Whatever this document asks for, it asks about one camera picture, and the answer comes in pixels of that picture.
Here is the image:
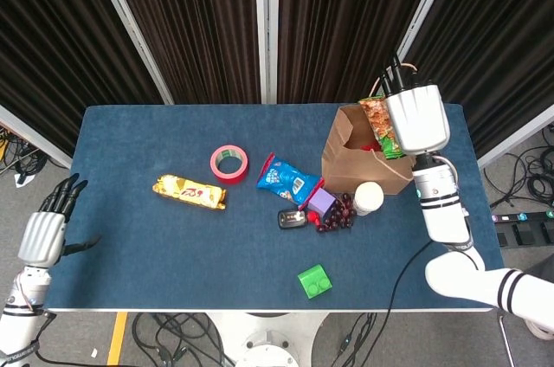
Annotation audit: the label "red tape roll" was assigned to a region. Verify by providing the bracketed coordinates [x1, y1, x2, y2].
[209, 145, 250, 185]

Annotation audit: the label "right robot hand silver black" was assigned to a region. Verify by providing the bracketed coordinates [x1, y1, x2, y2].
[377, 52, 452, 158]

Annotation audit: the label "person grey trousers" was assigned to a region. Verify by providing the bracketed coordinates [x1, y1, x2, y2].
[525, 254, 554, 286]

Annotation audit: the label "green toy brick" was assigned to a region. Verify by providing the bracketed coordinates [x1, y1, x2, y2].
[297, 263, 333, 299]

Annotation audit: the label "yellow floor tape strip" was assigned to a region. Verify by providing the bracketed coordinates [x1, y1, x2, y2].
[106, 312, 129, 366]

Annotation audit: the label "white sneaker dark sole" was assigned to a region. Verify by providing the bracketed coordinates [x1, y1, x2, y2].
[525, 319, 554, 341]

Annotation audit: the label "purple foam block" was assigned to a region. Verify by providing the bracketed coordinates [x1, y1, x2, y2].
[307, 188, 338, 217]

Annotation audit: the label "dark pleated curtain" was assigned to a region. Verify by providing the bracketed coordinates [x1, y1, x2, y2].
[276, 0, 443, 105]
[0, 0, 165, 158]
[103, 0, 263, 105]
[387, 0, 554, 159]

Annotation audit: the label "gold biscuit packet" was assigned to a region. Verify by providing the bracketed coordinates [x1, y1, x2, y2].
[151, 173, 228, 211]

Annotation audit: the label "white partition post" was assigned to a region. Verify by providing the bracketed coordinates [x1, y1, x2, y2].
[0, 105, 73, 169]
[253, 0, 280, 105]
[396, 0, 460, 65]
[85, 0, 175, 105]
[478, 105, 554, 169]

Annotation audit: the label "white paper cup stack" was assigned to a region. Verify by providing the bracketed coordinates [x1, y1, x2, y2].
[352, 182, 385, 217]

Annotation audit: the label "orange green snack bag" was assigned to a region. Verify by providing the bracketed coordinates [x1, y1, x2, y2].
[358, 93, 406, 161]

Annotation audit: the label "white table pedestal base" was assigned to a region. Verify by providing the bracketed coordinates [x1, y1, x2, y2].
[207, 311, 325, 367]

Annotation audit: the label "blue snack bag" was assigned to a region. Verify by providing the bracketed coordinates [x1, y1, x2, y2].
[254, 151, 325, 205]

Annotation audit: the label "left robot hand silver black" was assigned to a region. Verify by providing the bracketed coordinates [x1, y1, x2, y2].
[17, 172, 103, 267]

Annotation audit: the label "brown paper bag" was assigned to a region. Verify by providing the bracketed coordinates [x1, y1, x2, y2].
[320, 62, 416, 196]

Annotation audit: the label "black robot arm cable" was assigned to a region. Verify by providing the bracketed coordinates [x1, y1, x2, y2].
[387, 240, 434, 312]

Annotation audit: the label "dark red grape bunch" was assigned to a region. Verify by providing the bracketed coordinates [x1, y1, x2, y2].
[315, 192, 358, 234]

